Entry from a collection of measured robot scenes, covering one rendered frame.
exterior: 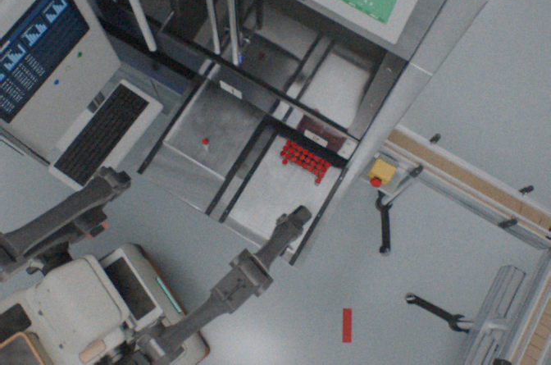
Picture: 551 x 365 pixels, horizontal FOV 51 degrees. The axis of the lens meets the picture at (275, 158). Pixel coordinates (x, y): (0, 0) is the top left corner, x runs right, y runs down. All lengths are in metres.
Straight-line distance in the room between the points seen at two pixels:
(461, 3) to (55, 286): 1.16
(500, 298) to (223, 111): 1.33
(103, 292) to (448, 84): 2.26
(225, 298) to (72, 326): 0.42
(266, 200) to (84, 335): 0.81
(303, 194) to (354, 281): 0.97
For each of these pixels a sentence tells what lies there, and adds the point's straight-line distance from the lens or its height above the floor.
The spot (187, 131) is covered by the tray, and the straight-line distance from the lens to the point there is 2.14.
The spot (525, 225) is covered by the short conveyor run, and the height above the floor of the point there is 0.93.
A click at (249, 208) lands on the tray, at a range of 2.06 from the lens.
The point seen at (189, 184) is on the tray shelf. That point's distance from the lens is 2.09.
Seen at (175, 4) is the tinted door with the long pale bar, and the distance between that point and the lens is 1.73.
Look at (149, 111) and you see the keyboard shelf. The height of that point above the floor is 0.80.
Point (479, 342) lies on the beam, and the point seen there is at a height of 0.54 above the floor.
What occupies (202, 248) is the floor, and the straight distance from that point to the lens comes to 2.94.
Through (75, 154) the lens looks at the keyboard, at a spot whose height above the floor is 0.83.
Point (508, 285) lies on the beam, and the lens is 2.57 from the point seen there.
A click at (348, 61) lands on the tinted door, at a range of 1.41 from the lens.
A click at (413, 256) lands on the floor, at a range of 3.03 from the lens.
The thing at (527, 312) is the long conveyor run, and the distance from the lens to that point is 2.17.
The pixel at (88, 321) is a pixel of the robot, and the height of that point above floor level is 1.38.
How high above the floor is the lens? 2.91
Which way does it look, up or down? 75 degrees down
